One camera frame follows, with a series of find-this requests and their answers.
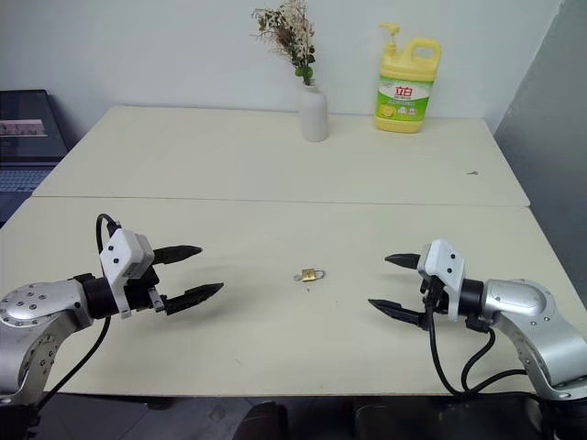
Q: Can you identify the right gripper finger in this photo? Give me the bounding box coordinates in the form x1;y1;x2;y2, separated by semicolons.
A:
367;298;426;329
383;252;420;272

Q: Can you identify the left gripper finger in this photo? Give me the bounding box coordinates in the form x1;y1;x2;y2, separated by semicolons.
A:
163;281;225;317
152;245;204;268

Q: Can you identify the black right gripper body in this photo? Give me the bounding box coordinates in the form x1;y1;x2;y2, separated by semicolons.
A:
415;253;449;332

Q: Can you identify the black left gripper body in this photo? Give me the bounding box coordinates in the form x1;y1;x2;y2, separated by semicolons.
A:
122;265;167;315

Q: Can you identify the yellow detergent pump bottle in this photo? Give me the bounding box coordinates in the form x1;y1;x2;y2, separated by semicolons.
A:
373;22;442;136

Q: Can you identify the white ceramic vase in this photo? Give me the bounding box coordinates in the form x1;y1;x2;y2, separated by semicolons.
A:
298;83;330;143

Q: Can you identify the dark laptop computer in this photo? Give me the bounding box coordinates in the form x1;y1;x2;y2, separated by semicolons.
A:
0;89;71;226

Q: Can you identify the dried flower bouquet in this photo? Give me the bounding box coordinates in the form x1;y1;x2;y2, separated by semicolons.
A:
250;0;317;87

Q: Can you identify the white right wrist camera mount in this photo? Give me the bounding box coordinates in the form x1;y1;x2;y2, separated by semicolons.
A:
418;237;469;321

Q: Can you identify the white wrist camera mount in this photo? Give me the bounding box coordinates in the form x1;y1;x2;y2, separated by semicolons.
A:
98;227;156;320
418;237;469;321

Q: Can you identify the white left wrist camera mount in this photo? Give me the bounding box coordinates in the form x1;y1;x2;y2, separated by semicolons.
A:
98;227;156;320

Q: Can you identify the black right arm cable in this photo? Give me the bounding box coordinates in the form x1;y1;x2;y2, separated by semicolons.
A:
423;274;537;397

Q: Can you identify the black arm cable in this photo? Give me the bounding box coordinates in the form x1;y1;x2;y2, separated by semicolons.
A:
26;213;123;416
423;274;537;397

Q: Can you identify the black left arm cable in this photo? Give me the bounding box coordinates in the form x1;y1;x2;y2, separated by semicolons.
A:
26;213;123;416

